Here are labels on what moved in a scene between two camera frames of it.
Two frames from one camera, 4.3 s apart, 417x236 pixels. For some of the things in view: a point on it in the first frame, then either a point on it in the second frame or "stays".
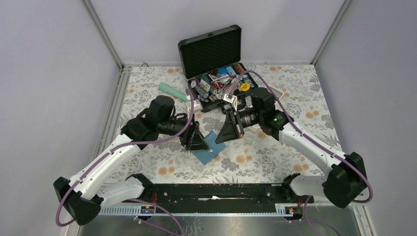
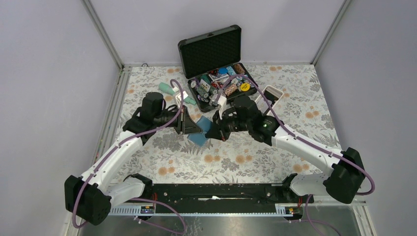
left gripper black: x=197 y=142 to x=185 y=124
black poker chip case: x=212 y=62 stays
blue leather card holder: x=214 y=149 to x=204 y=124
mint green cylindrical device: x=168 y=89 stays
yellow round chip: x=245 y=87 stays
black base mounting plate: x=282 y=193 stays
